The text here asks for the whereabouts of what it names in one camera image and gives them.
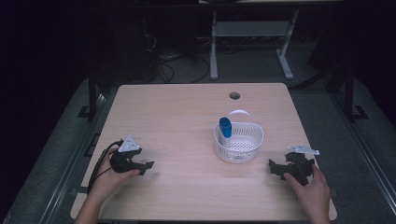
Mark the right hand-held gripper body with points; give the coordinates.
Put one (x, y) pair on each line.
(299, 169)

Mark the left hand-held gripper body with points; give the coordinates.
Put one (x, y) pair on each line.
(124, 161)

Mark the white plastic basket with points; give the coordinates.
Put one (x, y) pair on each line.
(243, 143)

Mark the white tube with blue cap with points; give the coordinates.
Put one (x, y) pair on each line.
(225, 129)

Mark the person's left hand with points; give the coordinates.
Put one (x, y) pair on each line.
(107, 182)

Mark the person's right hand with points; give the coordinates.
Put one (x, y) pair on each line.
(314, 196)

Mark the black metal stand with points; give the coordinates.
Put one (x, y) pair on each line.
(92, 96)
(349, 93)

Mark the grey metal desk frame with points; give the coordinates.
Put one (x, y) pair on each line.
(249, 28)

